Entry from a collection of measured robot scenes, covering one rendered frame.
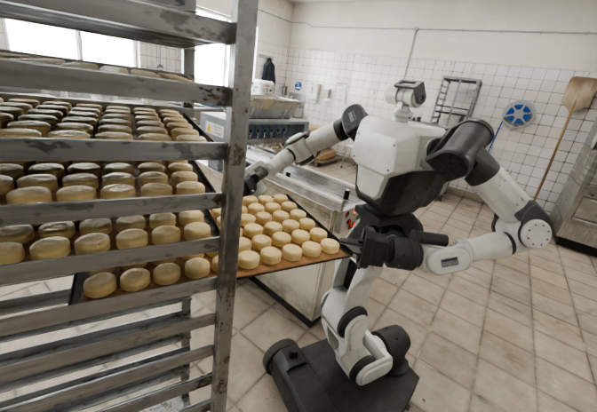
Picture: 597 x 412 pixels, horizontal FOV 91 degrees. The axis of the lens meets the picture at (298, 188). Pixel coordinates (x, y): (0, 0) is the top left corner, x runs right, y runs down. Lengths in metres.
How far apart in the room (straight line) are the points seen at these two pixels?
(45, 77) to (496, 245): 0.98
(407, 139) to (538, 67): 4.79
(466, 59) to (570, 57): 1.25
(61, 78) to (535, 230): 1.01
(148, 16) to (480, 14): 5.54
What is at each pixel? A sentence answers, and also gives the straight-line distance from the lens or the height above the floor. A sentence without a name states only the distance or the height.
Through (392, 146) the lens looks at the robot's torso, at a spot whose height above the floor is 1.31.
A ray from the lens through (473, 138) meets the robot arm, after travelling 0.90.
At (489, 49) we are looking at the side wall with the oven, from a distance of 5.70.
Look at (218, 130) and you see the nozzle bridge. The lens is 1.90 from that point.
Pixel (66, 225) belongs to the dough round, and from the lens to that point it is 0.68.
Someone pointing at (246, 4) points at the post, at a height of 1.54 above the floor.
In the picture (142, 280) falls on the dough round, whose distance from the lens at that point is 0.64.
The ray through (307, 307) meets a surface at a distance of 1.95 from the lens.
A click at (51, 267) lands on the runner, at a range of 0.58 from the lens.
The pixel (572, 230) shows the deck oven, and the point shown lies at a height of 0.24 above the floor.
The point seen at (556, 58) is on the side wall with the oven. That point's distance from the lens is 5.66.
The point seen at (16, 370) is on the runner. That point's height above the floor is 0.96.
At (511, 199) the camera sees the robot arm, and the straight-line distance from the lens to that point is 0.95.
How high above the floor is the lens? 1.45
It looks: 20 degrees down
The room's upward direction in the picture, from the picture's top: 8 degrees clockwise
